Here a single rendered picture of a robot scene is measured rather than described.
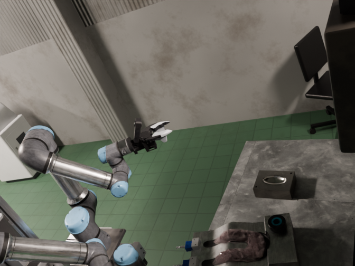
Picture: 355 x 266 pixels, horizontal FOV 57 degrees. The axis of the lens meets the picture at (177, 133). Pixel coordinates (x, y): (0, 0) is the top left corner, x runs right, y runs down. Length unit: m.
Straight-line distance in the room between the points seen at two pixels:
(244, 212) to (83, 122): 3.56
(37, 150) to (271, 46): 2.70
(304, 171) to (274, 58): 1.85
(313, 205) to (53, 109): 4.13
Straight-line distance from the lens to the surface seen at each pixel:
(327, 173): 2.00
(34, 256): 1.25
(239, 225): 1.72
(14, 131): 5.04
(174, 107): 4.20
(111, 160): 1.56
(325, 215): 1.80
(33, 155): 1.46
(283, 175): 1.92
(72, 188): 1.68
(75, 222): 1.63
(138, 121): 1.47
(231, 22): 3.55
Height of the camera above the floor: 2.17
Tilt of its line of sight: 30 degrees down
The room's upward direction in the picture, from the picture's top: 24 degrees counter-clockwise
